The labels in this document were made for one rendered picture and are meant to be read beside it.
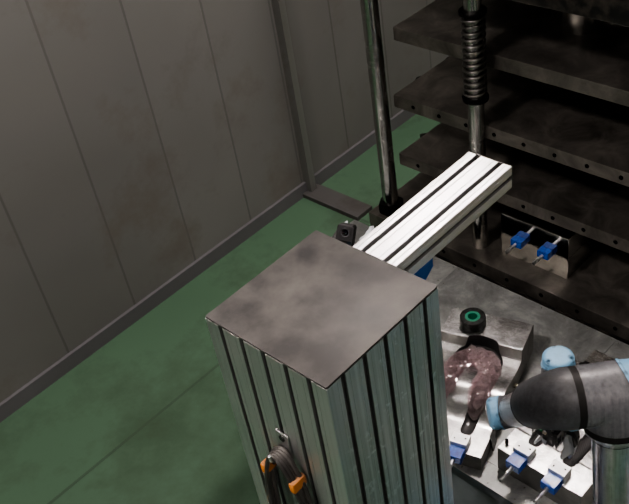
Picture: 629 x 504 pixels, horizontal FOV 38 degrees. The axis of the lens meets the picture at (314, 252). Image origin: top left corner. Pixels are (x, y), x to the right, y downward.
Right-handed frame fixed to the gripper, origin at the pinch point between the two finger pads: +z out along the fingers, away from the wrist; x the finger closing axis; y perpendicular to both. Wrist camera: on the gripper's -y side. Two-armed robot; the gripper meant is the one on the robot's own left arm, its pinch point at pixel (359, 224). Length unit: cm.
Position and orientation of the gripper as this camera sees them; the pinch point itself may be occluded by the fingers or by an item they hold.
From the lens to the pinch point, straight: 242.5
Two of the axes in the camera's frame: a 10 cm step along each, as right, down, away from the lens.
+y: 0.1, 7.5, 6.6
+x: 9.6, 1.8, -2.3
